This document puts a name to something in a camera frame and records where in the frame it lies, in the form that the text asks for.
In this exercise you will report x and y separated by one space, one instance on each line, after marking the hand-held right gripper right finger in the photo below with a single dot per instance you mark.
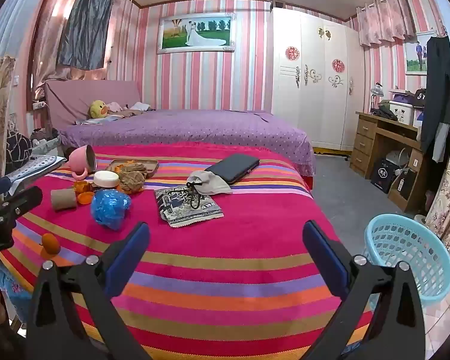
328 258

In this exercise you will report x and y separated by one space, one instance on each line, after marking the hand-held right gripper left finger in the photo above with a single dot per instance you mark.
129 258

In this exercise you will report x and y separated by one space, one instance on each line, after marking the brown bread piece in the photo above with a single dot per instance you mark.
81 186

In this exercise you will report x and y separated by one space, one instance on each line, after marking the brown paper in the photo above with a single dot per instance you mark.
133 180

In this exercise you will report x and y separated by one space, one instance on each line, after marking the light blue plastic basket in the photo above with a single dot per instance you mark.
410 266

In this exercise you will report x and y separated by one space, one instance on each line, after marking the dotted bedding package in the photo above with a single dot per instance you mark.
33 168

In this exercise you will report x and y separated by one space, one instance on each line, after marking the brown cloth under bowl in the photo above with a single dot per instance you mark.
63 198

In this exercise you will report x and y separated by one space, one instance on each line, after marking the dark patterned bag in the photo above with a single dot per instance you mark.
17 150

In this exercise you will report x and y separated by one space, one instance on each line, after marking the small orange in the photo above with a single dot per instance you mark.
49 244

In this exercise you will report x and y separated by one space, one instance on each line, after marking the crumpled blue plastic bag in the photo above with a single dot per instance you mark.
110 208

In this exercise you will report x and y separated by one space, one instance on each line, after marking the orange plastic cap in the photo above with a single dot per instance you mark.
85 198

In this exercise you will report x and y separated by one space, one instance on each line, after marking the pink mug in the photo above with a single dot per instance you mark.
78 161

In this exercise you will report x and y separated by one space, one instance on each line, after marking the patterned cloth pouch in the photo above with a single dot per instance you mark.
189 212

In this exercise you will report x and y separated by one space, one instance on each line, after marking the white round bowl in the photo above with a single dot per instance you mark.
105 180

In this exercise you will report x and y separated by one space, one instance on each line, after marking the red striped blanket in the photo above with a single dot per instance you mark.
217 270

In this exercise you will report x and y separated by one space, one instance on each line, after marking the power strip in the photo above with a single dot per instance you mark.
39 104

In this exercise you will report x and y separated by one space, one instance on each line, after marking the brown tray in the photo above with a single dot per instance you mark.
152 167

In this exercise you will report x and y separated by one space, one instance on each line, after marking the black paper bag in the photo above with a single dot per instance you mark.
383 175

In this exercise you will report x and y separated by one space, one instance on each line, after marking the dark shopping bag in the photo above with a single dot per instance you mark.
407 186

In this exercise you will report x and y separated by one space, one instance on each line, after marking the pink headboard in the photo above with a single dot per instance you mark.
71 97

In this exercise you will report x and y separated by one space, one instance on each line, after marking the yellow duck plush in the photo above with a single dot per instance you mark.
97 109

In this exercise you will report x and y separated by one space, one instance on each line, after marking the wooden desk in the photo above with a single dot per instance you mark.
363 146

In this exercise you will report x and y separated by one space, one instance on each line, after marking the white fan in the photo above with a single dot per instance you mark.
397 156

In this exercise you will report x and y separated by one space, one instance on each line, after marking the black zip case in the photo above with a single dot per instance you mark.
234 167

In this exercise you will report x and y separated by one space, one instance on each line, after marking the floral pink cloth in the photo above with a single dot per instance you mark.
448 195

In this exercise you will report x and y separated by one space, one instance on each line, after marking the pile of clothes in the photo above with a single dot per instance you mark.
129 107

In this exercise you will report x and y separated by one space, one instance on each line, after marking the purple dotted bedspread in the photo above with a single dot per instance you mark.
195 131

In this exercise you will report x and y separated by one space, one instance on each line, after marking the dark green cloth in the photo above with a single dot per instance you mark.
384 113

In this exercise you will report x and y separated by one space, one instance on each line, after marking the pink satin curtain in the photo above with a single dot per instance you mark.
48 33

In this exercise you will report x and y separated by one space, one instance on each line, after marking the white storage box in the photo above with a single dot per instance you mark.
402 112

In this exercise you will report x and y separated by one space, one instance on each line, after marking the white wardrobe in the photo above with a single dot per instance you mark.
315 90

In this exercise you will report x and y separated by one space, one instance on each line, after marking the desk lamp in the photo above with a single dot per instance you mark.
376 93

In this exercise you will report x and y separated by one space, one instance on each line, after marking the purple box lid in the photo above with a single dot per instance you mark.
403 96

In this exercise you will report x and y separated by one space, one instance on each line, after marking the black bag white print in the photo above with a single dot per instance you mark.
420 96

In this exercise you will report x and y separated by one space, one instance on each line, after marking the grey curtain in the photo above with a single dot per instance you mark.
86 22

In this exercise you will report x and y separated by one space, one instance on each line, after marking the red round paper decal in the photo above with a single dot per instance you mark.
292 53
338 65

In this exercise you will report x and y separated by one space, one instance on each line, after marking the black hanging coat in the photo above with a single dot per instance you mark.
438 90

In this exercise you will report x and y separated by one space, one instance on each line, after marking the framed wedding photo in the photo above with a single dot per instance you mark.
195 33

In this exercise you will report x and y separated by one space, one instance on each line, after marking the pink floral curtain valance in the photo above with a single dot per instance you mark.
384 22

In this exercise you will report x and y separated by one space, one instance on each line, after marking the wall poster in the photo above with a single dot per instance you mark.
414 57

